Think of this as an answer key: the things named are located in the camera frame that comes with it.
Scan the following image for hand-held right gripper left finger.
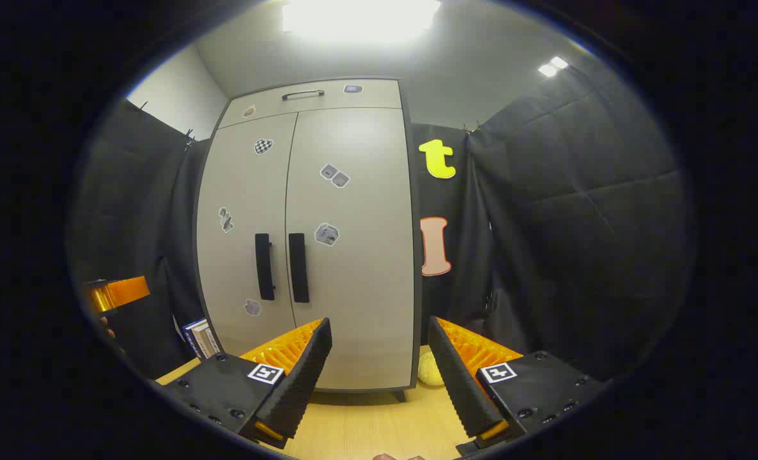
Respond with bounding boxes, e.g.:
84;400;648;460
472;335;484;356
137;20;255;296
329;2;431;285
159;318;333;449

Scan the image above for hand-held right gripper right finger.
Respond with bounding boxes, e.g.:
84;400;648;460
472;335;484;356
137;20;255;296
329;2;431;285
428;316;611;457

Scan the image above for grey double-door shoe cabinet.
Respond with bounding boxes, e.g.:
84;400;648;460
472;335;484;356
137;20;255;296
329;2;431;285
192;78;422;402

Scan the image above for black door handle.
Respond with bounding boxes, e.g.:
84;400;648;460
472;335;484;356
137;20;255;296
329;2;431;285
288;233;310;303
255;233;276;302

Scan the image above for grey shoe cabinet door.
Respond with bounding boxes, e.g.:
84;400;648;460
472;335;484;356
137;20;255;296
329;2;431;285
195;113;299;358
285;107;418;390

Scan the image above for grey cabinet drawer front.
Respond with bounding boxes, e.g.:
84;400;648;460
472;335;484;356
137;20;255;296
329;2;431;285
218;79;403;130

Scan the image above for yellow plush toy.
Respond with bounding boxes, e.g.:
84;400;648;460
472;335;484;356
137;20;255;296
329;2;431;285
417;363;447;387

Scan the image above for blue white box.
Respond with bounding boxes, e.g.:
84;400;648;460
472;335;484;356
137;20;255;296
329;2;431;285
181;318;221;360

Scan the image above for large ceiling light panel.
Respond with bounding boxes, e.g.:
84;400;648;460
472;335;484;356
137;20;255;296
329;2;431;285
282;0;442;42

